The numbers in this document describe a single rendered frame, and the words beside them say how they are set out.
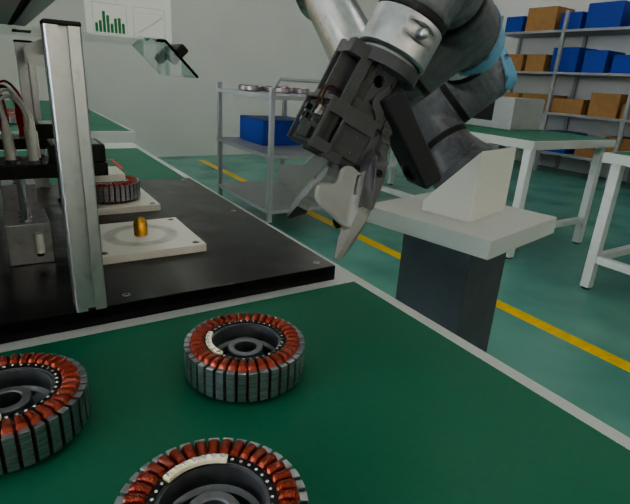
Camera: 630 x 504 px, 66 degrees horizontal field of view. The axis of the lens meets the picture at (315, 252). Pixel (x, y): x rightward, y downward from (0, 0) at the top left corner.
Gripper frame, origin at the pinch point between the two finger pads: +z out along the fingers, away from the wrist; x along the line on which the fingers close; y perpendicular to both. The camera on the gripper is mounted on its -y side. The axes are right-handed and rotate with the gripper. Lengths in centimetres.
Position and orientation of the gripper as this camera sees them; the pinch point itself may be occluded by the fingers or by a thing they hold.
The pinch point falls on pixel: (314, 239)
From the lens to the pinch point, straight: 53.9
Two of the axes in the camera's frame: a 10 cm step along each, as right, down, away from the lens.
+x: 3.5, 3.3, -8.7
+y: -8.1, -3.6, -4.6
